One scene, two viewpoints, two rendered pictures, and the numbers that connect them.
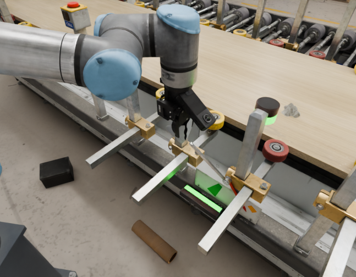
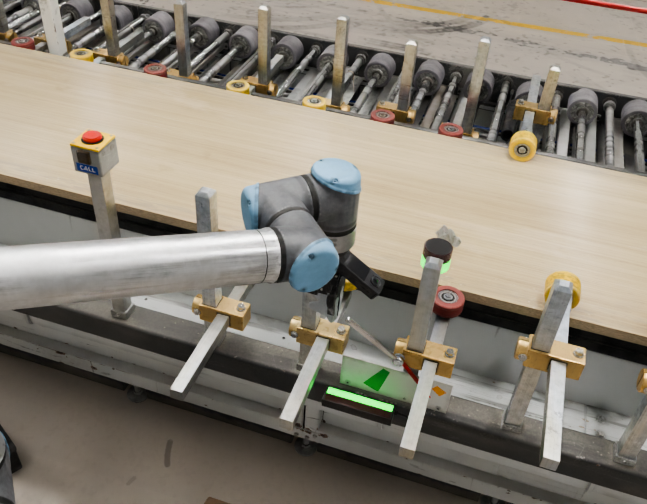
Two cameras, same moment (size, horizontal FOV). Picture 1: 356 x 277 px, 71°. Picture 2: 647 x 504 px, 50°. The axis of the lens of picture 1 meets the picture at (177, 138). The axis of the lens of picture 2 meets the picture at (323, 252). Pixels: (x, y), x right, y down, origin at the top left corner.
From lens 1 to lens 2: 0.77 m
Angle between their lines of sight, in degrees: 19
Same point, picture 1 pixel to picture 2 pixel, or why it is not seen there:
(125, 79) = (330, 267)
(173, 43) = (338, 207)
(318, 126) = (488, 253)
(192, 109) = (356, 274)
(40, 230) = not seen: outside the picture
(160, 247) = not seen: outside the picture
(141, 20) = (301, 189)
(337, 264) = (555, 409)
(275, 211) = (461, 390)
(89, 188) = (67, 473)
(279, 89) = (418, 205)
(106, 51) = (313, 245)
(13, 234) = not seen: outside the picture
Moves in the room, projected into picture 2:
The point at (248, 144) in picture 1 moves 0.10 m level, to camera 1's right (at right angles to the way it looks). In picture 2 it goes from (425, 302) to (466, 291)
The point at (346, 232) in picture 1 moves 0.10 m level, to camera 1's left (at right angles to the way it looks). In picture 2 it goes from (556, 375) to (514, 389)
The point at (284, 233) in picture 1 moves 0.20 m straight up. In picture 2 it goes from (485, 412) to (504, 355)
